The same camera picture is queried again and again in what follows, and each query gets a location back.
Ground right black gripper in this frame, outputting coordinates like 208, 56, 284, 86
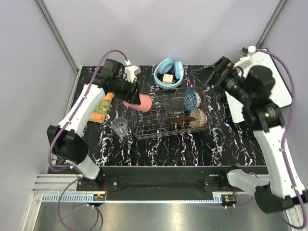
190, 55, 252, 103

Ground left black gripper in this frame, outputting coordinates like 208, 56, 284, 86
110, 75, 141, 104

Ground pink plastic cup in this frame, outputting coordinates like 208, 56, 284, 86
123, 94, 152, 112

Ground blue patterned bowl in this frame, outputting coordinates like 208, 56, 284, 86
184, 90, 201, 111

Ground clear drinking glass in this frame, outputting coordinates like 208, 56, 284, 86
111, 117, 128, 137

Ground clear glass plate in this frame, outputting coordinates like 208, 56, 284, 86
165, 97, 186, 114

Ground beige patterned bowl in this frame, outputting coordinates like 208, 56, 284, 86
190, 108, 207, 128

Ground red floral plate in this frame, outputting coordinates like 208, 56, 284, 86
167, 116, 196, 124

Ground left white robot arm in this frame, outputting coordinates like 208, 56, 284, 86
47, 59, 141, 191

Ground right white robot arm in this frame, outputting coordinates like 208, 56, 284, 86
192, 57, 308, 213

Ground orange treehouse book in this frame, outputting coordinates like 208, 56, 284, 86
89, 93, 114, 123

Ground beige cube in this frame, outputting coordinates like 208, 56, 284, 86
163, 74, 173, 84

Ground light blue bowl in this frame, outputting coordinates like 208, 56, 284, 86
154, 69, 184, 90

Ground light blue headphones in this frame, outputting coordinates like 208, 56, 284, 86
156, 58, 184, 80

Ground white whiteboard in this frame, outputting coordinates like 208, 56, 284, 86
226, 51, 292, 124

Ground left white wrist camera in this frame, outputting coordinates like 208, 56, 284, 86
123, 60, 141, 83

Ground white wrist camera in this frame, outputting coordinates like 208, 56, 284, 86
123, 60, 141, 83
233, 46, 257, 78

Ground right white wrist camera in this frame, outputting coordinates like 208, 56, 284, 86
233, 46, 257, 78

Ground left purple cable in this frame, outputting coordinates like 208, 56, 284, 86
48, 49, 130, 229

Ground purple cable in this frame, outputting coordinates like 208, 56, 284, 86
48, 49, 130, 229
199, 48, 306, 229

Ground wire dish rack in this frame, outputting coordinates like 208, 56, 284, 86
132, 87, 211, 139

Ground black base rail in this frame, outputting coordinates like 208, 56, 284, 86
48, 165, 270, 202

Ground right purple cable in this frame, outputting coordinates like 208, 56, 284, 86
199, 48, 306, 229

